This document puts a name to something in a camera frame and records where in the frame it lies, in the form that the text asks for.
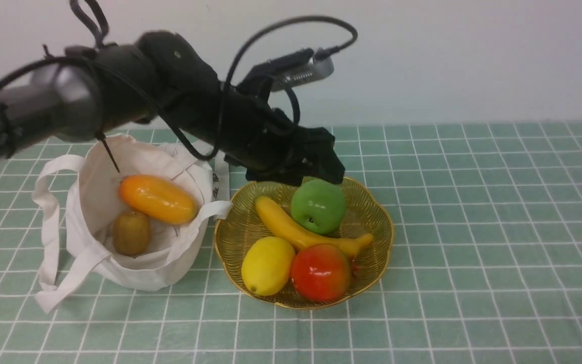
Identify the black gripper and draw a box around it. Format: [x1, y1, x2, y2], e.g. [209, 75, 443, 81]
[225, 84, 346, 186]

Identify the red pomegranate fruit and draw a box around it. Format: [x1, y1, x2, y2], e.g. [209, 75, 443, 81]
[289, 244, 353, 302]

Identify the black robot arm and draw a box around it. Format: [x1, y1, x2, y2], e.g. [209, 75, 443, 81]
[0, 31, 346, 186]

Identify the orange mango fruit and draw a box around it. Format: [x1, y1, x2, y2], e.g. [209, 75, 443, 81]
[118, 174, 199, 225]

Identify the brown kiwi fruit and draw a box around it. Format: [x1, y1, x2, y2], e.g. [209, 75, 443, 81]
[112, 210, 152, 256]

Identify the white canvas tote bag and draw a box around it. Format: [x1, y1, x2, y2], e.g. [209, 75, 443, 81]
[32, 133, 232, 313]

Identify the green apple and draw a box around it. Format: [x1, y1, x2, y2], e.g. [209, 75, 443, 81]
[290, 179, 347, 235]

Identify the yellow lemon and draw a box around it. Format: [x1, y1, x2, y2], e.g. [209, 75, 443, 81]
[241, 237, 296, 296]

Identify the yellow banana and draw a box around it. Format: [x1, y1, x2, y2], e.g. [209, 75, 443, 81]
[255, 196, 374, 260]

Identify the green checkered tablecloth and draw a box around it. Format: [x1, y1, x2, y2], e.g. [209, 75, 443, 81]
[0, 123, 582, 363]

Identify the gold wire fruit basket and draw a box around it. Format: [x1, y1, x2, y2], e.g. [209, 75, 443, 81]
[213, 177, 395, 310]

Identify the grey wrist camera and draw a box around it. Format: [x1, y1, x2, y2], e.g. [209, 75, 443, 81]
[243, 48, 335, 93]

